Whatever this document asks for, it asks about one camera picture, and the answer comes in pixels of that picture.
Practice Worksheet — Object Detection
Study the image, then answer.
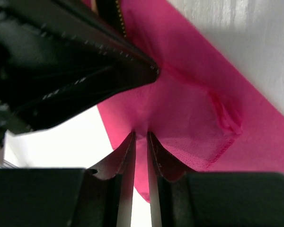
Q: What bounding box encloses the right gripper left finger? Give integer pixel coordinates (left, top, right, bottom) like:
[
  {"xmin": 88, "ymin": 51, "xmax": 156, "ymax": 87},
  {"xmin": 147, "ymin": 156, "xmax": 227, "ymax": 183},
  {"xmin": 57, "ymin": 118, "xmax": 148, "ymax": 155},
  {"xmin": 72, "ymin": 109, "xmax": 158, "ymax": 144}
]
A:
[{"xmin": 0, "ymin": 132, "xmax": 136, "ymax": 227}]

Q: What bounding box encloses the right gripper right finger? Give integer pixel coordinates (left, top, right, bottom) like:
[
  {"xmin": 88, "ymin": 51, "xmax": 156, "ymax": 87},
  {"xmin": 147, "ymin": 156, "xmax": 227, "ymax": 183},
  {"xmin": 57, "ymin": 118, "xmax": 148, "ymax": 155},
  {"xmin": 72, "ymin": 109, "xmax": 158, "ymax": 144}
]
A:
[{"xmin": 147, "ymin": 132, "xmax": 284, "ymax": 227}]

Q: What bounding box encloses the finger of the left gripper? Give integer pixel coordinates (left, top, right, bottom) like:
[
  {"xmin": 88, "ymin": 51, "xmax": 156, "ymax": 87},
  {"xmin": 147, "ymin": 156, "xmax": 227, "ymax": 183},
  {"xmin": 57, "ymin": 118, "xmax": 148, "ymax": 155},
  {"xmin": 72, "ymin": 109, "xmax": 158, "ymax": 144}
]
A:
[{"xmin": 0, "ymin": 0, "xmax": 159, "ymax": 134}]

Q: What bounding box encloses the gold knife green handle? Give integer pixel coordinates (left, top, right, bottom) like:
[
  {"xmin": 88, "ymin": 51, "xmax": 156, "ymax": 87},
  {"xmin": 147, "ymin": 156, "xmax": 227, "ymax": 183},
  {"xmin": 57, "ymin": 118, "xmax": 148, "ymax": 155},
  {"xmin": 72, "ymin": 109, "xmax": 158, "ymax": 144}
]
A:
[{"xmin": 90, "ymin": 0, "xmax": 127, "ymax": 37}]

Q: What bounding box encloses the pink paper napkin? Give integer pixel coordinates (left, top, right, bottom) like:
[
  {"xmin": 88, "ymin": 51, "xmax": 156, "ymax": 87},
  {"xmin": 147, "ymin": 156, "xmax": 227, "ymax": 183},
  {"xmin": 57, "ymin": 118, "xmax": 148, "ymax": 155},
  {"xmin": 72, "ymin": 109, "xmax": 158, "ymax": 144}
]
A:
[{"xmin": 98, "ymin": 0, "xmax": 284, "ymax": 201}]

